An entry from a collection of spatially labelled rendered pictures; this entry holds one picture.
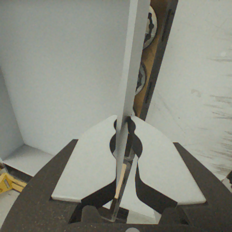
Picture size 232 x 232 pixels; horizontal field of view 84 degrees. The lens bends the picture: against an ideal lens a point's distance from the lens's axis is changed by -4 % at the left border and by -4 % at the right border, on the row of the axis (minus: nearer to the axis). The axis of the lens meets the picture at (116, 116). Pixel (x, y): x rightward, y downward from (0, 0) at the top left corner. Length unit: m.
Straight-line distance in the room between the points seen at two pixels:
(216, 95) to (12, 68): 0.54
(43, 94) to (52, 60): 0.05
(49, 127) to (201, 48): 0.46
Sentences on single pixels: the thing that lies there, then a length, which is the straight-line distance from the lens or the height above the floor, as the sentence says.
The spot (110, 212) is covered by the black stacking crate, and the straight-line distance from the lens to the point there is 0.73.
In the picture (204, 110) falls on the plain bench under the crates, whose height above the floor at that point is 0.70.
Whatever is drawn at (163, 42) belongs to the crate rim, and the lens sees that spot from 0.26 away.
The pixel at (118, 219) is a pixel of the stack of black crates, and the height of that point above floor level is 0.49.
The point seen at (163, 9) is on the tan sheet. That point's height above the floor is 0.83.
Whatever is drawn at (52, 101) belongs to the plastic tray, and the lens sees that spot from 0.20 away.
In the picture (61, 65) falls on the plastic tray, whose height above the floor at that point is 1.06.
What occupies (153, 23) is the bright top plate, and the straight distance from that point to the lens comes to 0.33.
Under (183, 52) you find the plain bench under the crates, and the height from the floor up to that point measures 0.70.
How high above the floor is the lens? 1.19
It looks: 57 degrees down
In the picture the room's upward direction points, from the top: 147 degrees counter-clockwise
